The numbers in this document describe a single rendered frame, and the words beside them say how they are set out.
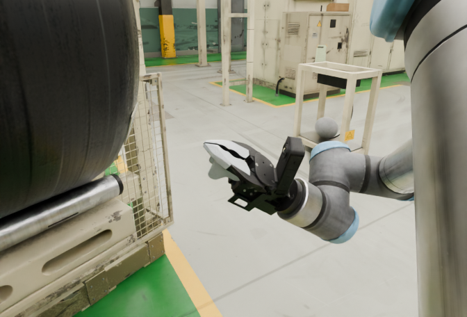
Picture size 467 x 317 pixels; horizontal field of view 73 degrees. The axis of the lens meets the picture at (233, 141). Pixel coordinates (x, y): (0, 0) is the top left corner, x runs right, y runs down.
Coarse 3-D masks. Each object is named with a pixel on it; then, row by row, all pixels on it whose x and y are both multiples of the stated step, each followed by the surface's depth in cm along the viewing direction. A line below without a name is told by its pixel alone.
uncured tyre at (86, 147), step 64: (0, 0) 28; (64, 0) 33; (128, 0) 40; (0, 64) 29; (64, 64) 34; (128, 64) 41; (0, 128) 32; (64, 128) 37; (0, 192) 37; (64, 192) 51
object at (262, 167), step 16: (256, 160) 57; (256, 176) 54; (272, 176) 57; (240, 192) 57; (256, 192) 57; (272, 192) 56; (288, 192) 60; (256, 208) 61; (272, 208) 61; (288, 208) 59
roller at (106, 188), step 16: (112, 176) 59; (80, 192) 54; (96, 192) 55; (112, 192) 58; (32, 208) 49; (48, 208) 50; (64, 208) 51; (80, 208) 53; (0, 224) 45; (16, 224) 46; (32, 224) 48; (48, 224) 50; (0, 240) 45; (16, 240) 46
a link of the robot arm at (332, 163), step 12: (324, 144) 72; (336, 144) 71; (312, 156) 73; (324, 156) 70; (336, 156) 70; (348, 156) 70; (360, 156) 70; (312, 168) 71; (324, 168) 68; (336, 168) 68; (348, 168) 68; (360, 168) 68; (312, 180) 69; (324, 180) 67; (336, 180) 66; (348, 180) 68; (360, 180) 68; (348, 192) 67
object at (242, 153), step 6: (216, 144) 53; (222, 144) 54; (228, 144) 55; (234, 144) 56; (228, 150) 54; (234, 150) 55; (240, 150) 56; (246, 150) 57; (210, 156) 57; (234, 156) 55; (240, 156) 55; (246, 156) 56; (210, 162) 58
